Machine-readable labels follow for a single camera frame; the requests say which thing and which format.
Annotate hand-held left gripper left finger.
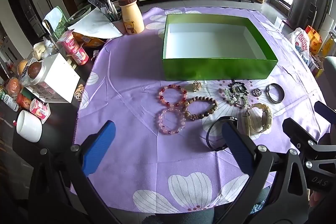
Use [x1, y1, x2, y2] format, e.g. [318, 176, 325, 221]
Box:
[28, 120, 116, 224]

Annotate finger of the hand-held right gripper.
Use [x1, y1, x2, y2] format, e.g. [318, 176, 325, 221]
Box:
[283, 118, 320, 159]
[314, 101, 336, 125]

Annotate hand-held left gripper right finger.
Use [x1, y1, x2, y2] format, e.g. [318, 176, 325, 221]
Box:
[214, 122, 309, 224]

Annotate black wristwatch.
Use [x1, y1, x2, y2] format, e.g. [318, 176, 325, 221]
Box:
[206, 116, 239, 152]

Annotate cream wristwatch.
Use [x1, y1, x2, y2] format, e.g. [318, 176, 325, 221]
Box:
[241, 103, 273, 139]

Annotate black bangle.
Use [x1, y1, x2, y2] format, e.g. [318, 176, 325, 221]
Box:
[267, 83, 285, 104]

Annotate green stone charm bracelet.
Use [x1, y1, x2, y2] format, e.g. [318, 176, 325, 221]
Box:
[219, 88, 251, 109]

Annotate brown wooden bead bracelet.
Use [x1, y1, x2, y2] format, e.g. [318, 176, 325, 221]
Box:
[184, 96, 219, 121]

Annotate black patterned brooch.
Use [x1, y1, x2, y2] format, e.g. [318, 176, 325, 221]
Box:
[228, 82, 248, 93]

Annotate pink bead bracelet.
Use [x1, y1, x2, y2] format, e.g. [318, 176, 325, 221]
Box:
[158, 107, 186, 135]

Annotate red bead bracelet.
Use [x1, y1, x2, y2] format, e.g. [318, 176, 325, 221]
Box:
[158, 84, 188, 107]

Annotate green cardboard box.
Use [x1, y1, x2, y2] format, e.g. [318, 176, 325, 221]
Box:
[161, 13, 278, 81]

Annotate person's right hand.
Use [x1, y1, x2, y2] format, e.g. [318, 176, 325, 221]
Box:
[309, 190, 322, 208]

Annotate purple floral tablecloth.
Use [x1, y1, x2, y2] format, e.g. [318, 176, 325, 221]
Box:
[70, 7, 331, 214]

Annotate grey chair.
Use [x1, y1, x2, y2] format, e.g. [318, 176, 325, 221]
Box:
[322, 56, 336, 79]

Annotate pink yogurt cup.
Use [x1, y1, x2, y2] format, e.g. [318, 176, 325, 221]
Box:
[29, 98, 51, 123]

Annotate yellow cardboard boxes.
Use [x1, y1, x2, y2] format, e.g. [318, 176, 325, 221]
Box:
[304, 25, 336, 58]

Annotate white mug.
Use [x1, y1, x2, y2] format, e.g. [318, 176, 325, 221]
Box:
[16, 110, 43, 143]

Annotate white plastic bag red print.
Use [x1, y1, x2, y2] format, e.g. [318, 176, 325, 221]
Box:
[289, 27, 311, 54]

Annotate white square box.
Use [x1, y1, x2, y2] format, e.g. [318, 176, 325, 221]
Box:
[33, 53, 81, 104]

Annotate red can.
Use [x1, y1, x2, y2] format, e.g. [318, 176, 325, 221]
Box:
[16, 93, 34, 110]

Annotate brown egg in cup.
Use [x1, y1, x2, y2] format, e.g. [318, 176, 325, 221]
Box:
[22, 61, 46, 86]

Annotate green bottle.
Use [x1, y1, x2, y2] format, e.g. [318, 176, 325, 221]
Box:
[0, 85, 20, 111]

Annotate orange snack packet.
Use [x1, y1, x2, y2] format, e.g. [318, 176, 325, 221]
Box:
[72, 32, 106, 47]

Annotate pink drink can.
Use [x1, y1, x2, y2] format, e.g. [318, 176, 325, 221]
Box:
[57, 30, 80, 53]

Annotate white figurine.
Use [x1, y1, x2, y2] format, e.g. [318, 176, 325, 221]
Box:
[33, 39, 57, 60]

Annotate white paper sheet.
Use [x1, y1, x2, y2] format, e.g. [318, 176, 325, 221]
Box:
[68, 7, 123, 39]

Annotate green and white carton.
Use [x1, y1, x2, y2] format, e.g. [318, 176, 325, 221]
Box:
[43, 6, 70, 38]

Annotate yellow bear bottle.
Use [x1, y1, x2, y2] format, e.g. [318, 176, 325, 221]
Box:
[113, 0, 145, 35]

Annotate pen holder with pens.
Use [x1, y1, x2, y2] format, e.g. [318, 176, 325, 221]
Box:
[101, 0, 123, 22]

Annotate grey remote control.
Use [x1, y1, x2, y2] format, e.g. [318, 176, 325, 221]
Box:
[87, 0, 103, 10]

